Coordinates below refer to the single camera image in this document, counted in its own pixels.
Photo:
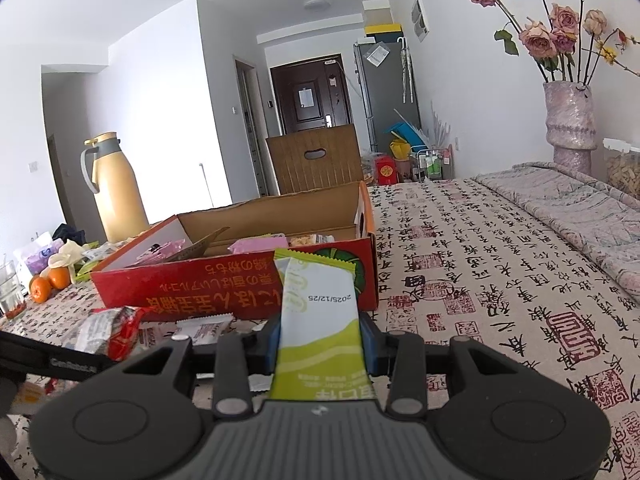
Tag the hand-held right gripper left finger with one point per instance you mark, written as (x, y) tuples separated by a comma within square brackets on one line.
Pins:
[(271, 345)]

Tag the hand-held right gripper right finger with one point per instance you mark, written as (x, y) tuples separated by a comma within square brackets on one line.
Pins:
[(372, 345)]

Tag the green white snack packet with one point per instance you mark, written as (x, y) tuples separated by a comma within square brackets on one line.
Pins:
[(320, 320)]

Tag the red blue white snack packet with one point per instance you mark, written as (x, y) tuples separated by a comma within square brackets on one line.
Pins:
[(115, 330)]

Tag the red cardboard box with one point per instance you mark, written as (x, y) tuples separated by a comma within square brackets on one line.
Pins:
[(225, 280)]

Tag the silver snack packet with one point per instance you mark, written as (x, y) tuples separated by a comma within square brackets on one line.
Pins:
[(202, 330), (154, 335)]

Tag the orange gold snack packet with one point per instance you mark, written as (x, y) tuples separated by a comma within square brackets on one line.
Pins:
[(30, 393)]

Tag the mandarin orange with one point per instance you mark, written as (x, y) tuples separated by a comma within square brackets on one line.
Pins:
[(59, 276), (40, 287)]

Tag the clear drinking glass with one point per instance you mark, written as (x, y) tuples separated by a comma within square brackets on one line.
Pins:
[(7, 290)]

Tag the purple tissue pack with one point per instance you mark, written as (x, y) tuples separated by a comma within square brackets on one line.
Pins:
[(42, 255)]

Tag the cream crumpled wrapper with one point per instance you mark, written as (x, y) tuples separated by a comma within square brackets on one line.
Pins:
[(65, 255)]

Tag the pink snack packet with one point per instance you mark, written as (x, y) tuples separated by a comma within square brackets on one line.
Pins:
[(250, 245), (155, 255)]

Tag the green empty wrapper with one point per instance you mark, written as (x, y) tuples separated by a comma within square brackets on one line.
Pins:
[(90, 262)]

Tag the brown cracker packet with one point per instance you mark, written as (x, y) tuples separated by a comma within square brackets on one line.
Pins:
[(305, 240)]

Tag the black bag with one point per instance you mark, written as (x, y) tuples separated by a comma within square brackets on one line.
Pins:
[(70, 234)]

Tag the red gift box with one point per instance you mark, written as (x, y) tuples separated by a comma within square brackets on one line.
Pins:
[(387, 170)]

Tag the yellow thermos jug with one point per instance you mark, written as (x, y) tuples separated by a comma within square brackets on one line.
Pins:
[(117, 190)]

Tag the wooden chair back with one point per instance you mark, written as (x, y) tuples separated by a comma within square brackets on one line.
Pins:
[(310, 165)]

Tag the yellow plastic bag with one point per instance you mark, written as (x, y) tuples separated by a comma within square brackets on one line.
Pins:
[(400, 149)]

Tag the blue plastic dustpan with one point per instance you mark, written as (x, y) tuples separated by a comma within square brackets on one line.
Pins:
[(407, 134)]

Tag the grey pink folded blanket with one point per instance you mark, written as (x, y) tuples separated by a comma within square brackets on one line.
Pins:
[(565, 210)]

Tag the grey refrigerator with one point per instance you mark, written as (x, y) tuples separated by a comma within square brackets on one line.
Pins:
[(385, 100)]

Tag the dark brown door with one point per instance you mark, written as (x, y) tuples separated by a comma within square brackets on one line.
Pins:
[(305, 95)]

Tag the hanging white umbrella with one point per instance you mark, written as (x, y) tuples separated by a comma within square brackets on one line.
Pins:
[(404, 70)]

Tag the pink ribbed vase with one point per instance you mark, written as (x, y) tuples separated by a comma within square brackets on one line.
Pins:
[(570, 120)]

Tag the clear storage jar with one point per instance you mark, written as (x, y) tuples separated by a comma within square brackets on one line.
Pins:
[(625, 170)]

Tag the yellow box on refrigerator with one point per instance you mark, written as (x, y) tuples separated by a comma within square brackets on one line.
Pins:
[(382, 29)]

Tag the round ceiling light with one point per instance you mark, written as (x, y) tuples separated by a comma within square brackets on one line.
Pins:
[(317, 4)]

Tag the dried pink roses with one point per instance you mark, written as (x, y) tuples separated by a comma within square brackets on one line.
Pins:
[(537, 35)]

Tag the yellow blossom branches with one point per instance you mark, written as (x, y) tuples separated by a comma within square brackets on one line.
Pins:
[(609, 52)]

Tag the white wall panel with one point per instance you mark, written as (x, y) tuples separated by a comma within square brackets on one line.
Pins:
[(420, 20)]

